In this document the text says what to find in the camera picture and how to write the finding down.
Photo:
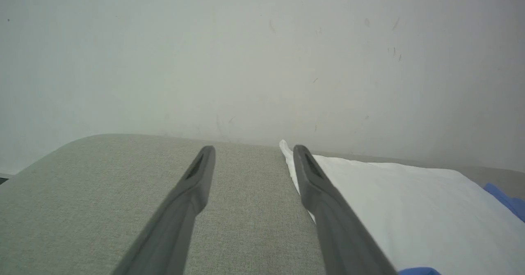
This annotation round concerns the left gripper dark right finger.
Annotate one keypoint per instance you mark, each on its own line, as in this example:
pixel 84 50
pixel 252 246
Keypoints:
pixel 332 217

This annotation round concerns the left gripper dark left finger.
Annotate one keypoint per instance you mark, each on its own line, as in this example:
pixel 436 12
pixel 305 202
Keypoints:
pixel 180 217

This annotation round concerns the blue and white garment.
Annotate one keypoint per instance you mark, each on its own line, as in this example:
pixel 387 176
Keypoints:
pixel 422 217

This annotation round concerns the grey-green fabric sofa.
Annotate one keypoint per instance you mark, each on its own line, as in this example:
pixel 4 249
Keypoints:
pixel 102 193

